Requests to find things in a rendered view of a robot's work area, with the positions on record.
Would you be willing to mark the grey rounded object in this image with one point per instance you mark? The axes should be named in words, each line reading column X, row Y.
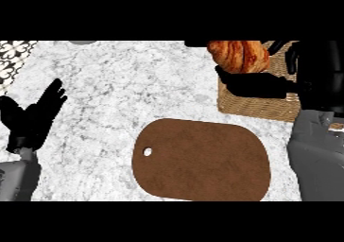
column 82, row 42

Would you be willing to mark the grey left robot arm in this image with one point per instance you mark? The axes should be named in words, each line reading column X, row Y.
column 13, row 179

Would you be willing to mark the golden brown croissant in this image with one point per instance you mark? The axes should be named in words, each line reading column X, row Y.
column 239, row 56

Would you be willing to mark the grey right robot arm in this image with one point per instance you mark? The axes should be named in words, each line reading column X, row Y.
column 318, row 157

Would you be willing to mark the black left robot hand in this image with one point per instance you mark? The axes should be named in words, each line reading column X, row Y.
column 32, row 116

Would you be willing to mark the brown wooden cutting board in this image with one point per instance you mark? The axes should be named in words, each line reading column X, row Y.
column 200, row 160

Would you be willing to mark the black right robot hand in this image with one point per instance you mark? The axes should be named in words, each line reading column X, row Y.
column 318, row 78

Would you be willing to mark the woven wicker basket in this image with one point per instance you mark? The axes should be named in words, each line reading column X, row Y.
column 258, row 105

